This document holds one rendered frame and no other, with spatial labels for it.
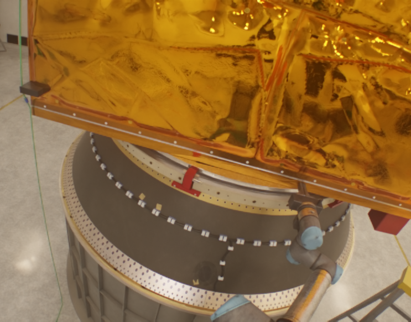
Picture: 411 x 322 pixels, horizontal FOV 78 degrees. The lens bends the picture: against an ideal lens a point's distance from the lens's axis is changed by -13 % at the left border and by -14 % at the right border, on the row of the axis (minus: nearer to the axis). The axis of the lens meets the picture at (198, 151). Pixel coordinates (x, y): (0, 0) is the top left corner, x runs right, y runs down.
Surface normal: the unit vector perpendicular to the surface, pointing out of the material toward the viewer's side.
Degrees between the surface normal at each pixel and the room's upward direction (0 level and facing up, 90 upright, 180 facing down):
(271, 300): 43
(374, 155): 92
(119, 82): 87
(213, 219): 62
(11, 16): 90
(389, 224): 90
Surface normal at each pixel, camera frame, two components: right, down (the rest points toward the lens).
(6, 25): -0.13, 0.52
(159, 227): -0.25, 0.00
